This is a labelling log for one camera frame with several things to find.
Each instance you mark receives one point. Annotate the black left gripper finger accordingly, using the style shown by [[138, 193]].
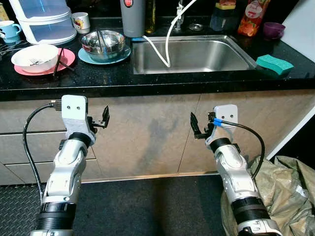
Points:
[[105, 114]]

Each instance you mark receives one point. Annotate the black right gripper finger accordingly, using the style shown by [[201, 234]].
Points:
[[195, 123]]

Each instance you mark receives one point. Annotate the stainless steel bowl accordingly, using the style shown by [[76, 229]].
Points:
[[114, 44]]

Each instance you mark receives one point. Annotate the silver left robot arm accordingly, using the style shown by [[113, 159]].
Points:
[[64, 167]]

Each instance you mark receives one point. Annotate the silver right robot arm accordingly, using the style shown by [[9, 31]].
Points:
[[236, 172]]

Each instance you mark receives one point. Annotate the blue tape strip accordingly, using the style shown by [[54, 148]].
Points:
[[217, 122]]

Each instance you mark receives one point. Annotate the beige base cabinet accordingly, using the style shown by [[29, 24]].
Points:
[[147, 132]]

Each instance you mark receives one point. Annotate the teal plate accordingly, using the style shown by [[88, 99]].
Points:
[[123, 57]]

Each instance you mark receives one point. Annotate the pink plate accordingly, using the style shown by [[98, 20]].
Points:
[[67, 58]]

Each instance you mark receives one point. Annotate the stainless steel sink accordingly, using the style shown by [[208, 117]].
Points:
[[206, 54]]

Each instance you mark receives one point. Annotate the silver metal fork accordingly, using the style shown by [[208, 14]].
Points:
[[36, 62]]

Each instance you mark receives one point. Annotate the white mug with print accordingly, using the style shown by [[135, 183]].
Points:
[[81, 22]]

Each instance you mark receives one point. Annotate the grey tumbler with red logo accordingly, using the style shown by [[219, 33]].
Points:
[[133, 22]]

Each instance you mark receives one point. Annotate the white bowl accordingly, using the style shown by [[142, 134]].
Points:
[[29, 53]]

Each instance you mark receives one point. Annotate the round metal sink strainer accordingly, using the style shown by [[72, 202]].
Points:
[[196, 26]]

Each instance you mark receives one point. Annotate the green sponge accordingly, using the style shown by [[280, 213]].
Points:
[[274, 65]]

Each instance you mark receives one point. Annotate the olive green tarp bag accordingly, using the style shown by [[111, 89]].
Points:
[[288, 196]]

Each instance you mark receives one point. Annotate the yellow oil bottle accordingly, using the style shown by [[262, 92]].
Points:
[[150, 17]]

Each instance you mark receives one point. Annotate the white and blue plastic container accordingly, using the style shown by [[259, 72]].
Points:
[[44, 24]]

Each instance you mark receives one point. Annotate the chrome faucet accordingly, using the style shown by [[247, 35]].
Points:
[[180, 14]]

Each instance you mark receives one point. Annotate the red juice carton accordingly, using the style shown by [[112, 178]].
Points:
[[252, 19]]

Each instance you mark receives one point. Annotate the black textured floor mat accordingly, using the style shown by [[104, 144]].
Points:
[[17, 211]]

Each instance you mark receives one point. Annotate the purple cup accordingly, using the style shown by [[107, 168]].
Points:
[[273, 30]]

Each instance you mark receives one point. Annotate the yellow sponge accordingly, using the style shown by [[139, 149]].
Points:
[[226, 4]]

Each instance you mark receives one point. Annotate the light blue mug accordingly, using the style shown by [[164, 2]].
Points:
[[9, 30]]

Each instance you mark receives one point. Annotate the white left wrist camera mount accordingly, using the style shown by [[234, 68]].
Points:
[[74, 113]]

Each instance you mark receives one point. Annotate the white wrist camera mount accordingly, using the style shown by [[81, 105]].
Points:
[[226, 112], [74, 113]]

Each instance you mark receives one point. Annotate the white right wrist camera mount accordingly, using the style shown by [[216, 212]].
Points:
[[226, 112]]

